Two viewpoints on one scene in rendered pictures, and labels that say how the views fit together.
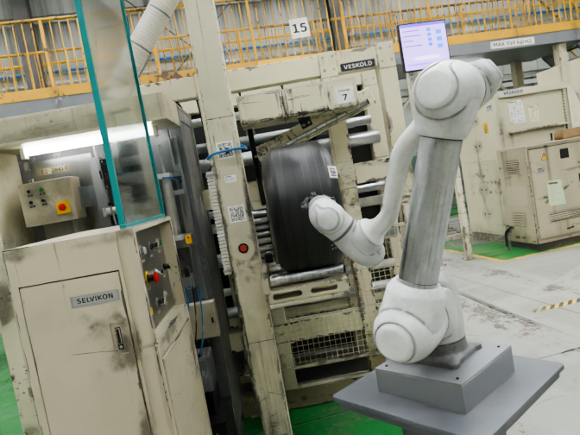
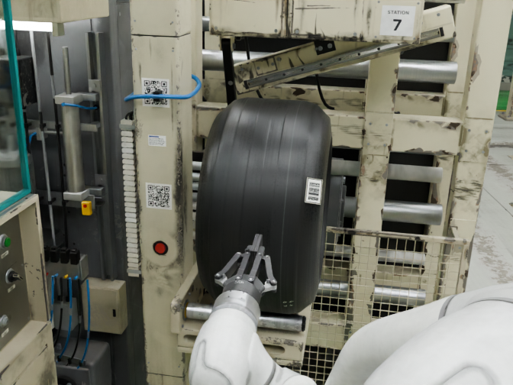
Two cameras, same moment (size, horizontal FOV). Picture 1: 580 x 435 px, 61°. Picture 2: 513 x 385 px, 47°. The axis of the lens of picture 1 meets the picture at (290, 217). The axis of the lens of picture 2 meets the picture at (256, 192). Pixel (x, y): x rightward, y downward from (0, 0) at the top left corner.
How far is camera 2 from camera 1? 0.94 m
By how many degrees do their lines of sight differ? 19
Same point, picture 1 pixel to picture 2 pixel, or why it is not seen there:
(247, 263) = (162, 270)
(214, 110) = (147, 20)
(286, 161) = (242, 150)
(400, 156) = (359, 364)
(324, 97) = (359, 18)
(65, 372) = not seen: outside the picture
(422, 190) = not seen: outside the picture
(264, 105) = (253, 9)
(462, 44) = not seen: outside the picture
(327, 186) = (295, 218)
